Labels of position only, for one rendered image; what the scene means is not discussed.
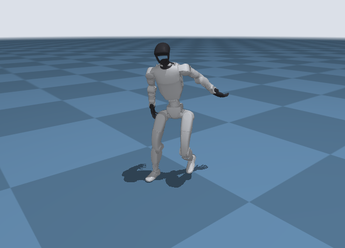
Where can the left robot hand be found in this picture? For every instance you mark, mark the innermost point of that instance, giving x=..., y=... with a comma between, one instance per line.
x=219, y=94

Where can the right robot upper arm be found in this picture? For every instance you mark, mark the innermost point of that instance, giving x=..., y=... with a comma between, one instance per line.
x=151, y=80

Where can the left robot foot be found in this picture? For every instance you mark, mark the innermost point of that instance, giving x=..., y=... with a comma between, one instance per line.
x=191, y=165

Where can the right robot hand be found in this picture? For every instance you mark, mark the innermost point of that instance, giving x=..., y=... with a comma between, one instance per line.
x=153, y=112

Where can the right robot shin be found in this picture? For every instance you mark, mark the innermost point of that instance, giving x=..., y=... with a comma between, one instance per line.
x=155, y=159

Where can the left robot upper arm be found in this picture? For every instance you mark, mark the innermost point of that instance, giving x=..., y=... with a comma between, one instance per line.
x=187, y=70

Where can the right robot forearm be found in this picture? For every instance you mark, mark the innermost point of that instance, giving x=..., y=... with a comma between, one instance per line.
x=151, y=97

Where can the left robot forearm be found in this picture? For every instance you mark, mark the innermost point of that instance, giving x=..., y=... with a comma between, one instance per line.
x=205, y=83

